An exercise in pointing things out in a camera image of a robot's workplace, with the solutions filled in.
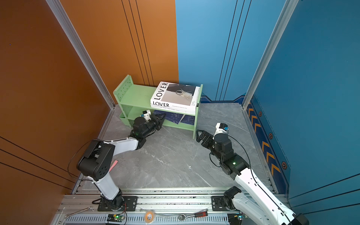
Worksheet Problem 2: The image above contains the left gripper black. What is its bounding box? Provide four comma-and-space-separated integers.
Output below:
142, 113, 167, 139

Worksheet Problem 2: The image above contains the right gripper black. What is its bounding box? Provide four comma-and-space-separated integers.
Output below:
196, 129, 224, 163

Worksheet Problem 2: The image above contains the blue book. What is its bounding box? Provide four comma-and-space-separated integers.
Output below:
153, 110, 185, 124
181, 115, 196, 126

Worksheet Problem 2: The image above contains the white LOVER book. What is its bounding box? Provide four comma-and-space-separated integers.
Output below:
150, 82, 201, 111

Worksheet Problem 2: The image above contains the white book with brown pattern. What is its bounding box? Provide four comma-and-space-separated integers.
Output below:
151, 105, 196, 116

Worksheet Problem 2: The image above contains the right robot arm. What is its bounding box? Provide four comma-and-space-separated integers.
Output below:
196, 130, 309, 225

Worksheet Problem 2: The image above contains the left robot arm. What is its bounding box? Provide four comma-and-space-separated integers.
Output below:
76, 110, 166, 211

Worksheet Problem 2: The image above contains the green two-tier shelf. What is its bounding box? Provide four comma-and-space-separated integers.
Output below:
113, 75, 203, 139

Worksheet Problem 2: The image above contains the pink strip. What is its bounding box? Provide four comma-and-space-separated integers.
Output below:
109, 160, 118, 172

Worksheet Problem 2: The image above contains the small circuit board right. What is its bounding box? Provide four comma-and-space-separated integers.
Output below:
227, 214, 245, 225

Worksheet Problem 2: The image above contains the small circuit board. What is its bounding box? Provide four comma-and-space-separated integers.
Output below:
227, 214, 245, 225
106, 214, 126, 225

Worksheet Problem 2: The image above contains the tape roll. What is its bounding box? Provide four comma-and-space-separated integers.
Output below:
144, 211, 156, 224

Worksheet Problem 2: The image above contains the small circuit board left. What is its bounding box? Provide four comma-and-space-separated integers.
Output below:
106, 214, 126, 225

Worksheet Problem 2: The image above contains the silver wrench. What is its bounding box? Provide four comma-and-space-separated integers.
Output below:
65, 206, 94, 219

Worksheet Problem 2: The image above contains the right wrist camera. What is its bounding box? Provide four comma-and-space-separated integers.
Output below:
214, 123, 229, 136

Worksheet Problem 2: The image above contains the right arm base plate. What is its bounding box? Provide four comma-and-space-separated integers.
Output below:
211, 196, 235, 212

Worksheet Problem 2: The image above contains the ratchet with red handle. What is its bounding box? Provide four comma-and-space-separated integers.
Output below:
178, 211, 208, 221

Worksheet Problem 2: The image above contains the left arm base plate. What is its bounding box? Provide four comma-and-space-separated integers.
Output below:
93, 196, 138, 212

